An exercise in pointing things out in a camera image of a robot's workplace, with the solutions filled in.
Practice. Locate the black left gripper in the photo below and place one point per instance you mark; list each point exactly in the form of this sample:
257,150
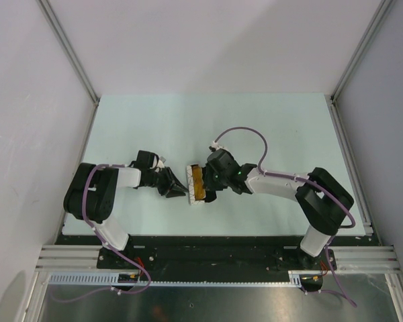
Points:
170,177

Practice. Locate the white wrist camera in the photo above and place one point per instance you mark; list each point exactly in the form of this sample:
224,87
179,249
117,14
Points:
159,162
214,146

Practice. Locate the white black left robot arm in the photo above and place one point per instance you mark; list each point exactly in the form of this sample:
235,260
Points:
92,193

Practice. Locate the aluminium front frame rail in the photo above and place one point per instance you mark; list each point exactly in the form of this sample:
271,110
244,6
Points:
350,260

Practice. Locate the aluminium corner post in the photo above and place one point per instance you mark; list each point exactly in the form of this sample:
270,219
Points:
374,26
55,25

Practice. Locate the grey slotted cable duct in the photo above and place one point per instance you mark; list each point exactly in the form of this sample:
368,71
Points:
121,279

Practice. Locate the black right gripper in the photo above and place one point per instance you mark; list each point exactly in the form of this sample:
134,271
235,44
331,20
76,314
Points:
209,184

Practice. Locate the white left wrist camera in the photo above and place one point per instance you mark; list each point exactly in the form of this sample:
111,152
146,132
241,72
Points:
159,162

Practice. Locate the right aluminium corner post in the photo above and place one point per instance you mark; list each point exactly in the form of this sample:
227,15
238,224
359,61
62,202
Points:
374,26

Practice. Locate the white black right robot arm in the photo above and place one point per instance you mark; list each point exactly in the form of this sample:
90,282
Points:
323,200

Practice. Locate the white geometric glasses case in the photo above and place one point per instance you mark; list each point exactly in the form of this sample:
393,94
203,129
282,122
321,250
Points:
210,196

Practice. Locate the right aluminium side rail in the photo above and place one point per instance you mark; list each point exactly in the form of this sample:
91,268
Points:
351,166

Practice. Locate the left aluminium corner post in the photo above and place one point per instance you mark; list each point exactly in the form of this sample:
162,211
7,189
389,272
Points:
55,25

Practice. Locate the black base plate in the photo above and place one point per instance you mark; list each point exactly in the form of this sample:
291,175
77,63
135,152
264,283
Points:
155,252

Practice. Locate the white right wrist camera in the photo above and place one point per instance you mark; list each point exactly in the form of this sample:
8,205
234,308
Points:
214,146

